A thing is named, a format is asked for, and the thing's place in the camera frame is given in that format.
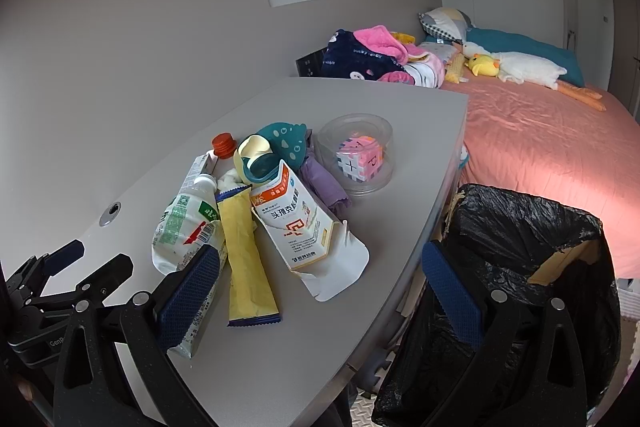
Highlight yellow snack wrapper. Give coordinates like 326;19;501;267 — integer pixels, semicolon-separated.
217;185;281;327

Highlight crushed white green plastic bottle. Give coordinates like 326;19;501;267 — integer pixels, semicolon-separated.
150;152;229;360

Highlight white torn paper pouch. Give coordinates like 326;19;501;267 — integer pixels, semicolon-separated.
294;221;370;303

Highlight purple plastic bag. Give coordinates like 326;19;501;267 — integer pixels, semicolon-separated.
299;129;350;219

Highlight orange threaded cap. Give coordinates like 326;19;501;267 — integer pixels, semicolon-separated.
212;132;238;159

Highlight pink puzzle cube toy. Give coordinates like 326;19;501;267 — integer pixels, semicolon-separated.
335;135;384;182

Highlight clear round plastic container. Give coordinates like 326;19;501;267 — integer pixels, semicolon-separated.
314;113;395;196

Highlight black trash bag bin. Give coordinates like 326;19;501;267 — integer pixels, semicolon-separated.
372;183;620;426

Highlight colourful foam floor mat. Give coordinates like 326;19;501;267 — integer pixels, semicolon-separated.
587;279;639;426

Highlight pink bed sheet mattress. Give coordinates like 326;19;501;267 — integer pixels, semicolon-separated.
444;78;640;279

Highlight yellow spotted plush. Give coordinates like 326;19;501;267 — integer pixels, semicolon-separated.
445;53;469;83

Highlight yellow duck plush toy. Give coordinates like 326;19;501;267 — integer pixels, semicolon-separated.
465;54;500;77

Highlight white goose plush toy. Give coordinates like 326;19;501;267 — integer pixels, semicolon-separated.
460;41;606;112

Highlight teal pillow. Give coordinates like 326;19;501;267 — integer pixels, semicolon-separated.
466;27;586;88

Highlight yellow garment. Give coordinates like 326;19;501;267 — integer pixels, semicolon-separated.
390;31;416;44

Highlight navy blue printed garment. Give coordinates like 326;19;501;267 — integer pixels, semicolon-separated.
320;29;404;80

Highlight pink fleece garment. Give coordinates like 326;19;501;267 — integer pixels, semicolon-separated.
354;25;428;65

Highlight checkered grey pillow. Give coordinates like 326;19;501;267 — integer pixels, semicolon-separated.
418;8;473;43

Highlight desk cable grommet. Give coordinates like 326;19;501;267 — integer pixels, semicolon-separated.
99;202;122;228

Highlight black wall socket panel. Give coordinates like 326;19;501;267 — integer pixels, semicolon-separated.
295;48;326;77

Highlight white door with handle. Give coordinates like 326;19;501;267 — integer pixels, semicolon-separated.
564;0;614;91

